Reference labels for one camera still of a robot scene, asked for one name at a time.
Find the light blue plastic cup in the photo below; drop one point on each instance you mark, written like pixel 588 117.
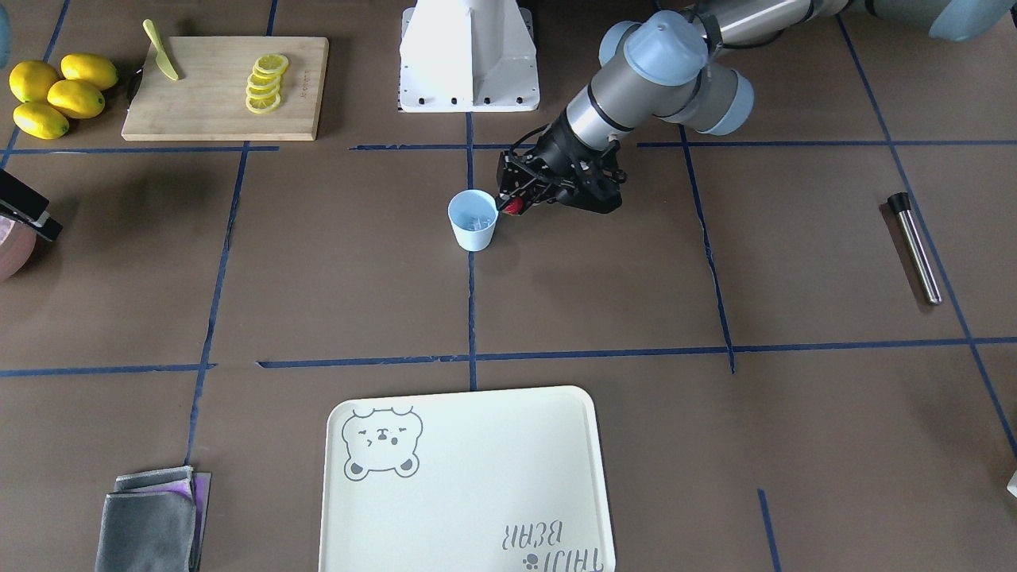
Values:
pixel 473 216

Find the grey purple folded cloth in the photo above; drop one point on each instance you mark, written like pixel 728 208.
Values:
pixel 154 521

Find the wooden cutting board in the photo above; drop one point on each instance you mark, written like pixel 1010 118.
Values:
pixel 207 103

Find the lemon slices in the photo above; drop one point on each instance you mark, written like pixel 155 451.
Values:
pixel 263 91

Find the red strawberry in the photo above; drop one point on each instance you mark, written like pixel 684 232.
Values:
pixel 514 207

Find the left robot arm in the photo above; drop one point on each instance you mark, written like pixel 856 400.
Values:
pixel 667 68

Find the cream bear serving tray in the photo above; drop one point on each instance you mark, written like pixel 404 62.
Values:
pixel 500 480

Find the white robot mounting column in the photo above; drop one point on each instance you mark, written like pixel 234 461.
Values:
pixel 467 57

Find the yellow plastic knife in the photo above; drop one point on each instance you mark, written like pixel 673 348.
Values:
pixel 162 58

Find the steel muddler black tip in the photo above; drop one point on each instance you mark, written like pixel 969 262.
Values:
pixel 901 205

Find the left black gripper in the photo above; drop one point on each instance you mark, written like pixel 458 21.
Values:
pixel 554 151

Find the pink bowl of ice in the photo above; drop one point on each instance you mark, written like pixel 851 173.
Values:
pixel 18 241

